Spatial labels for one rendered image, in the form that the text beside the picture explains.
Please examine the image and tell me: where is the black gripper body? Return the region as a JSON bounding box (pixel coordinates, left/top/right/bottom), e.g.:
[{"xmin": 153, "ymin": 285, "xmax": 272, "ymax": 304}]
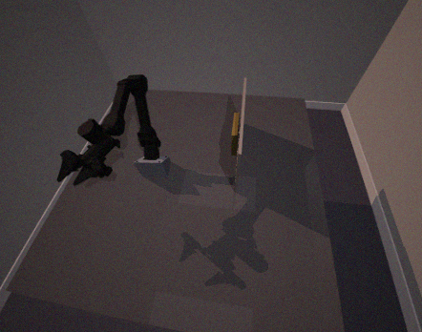
[{"xmin": 61, "ymin": 144, "xmax": 106, "ymax": 175}]

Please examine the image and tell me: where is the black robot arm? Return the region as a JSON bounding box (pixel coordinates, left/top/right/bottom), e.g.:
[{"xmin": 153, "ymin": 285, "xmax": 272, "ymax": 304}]
[{"xmin": 77, "ymin": 74, "xmax": 161, "ymax": 178}]

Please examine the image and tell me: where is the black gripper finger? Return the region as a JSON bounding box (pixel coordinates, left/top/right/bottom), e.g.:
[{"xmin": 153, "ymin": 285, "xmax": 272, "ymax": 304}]
[
  {"xmin": 73, "ymin": 167, "xmax": 97, "ymax": 185},
  {"xmin": 57, "ymin": 157, "xmax": 79, "ymax": 182}
]

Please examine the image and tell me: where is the yellow rectangular picture frame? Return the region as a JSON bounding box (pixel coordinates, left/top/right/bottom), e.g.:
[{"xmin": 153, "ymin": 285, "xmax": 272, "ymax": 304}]
[{"xmin": 231, "ymin": 113, "xmax": 240, "ymax": 156}]

